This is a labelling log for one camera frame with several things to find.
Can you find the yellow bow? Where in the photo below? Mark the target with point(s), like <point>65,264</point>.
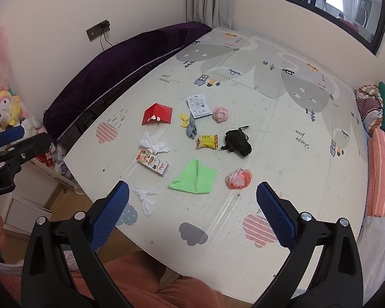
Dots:
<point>184,120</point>

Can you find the pile of plush toys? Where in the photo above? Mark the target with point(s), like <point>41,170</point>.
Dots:
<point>1,106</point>

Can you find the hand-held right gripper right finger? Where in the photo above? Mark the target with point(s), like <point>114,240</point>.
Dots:
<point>276,215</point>

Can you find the red paper box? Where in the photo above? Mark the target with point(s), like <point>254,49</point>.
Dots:
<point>158,112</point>

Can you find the black cloth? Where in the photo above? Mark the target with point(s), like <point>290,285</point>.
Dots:
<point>237,141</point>

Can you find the orange plastic bag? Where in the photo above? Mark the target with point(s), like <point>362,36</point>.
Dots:
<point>239,179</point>

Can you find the pink ball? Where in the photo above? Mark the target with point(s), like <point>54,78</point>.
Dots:
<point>220,115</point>

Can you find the washing machine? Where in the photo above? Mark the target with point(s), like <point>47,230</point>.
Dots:
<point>364,12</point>

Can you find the white knotted tissue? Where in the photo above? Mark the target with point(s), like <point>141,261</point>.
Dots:
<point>146,202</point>

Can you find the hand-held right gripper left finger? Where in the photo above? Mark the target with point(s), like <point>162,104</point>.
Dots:
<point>110,215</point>

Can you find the white printed leaflet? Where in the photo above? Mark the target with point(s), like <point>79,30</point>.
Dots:
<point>198,106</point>

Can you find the grey curtain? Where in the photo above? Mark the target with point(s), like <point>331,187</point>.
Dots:
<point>208,0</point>

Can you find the striped crumpled blanket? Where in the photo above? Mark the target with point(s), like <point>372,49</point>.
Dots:
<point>367,106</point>

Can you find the green cloth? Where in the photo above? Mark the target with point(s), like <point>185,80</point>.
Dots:
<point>195,179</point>

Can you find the dark wall socket plate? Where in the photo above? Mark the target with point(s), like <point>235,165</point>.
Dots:
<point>94,32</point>

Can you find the yellow snack packet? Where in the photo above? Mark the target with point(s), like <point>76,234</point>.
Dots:
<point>207,141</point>

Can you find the purple velvet blanket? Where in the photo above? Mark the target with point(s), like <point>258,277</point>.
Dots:
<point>115,67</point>

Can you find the white bedding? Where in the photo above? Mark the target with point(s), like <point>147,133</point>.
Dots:
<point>378,256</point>

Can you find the pink snack box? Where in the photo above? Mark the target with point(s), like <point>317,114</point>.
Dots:
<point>152,163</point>

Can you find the grey cloth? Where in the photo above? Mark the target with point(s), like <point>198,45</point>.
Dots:
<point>191,130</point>

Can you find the pink striped pillow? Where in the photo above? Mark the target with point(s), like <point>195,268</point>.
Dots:
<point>378,173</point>

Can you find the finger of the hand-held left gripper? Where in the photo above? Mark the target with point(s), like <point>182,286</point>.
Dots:
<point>35,146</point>
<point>8,135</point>

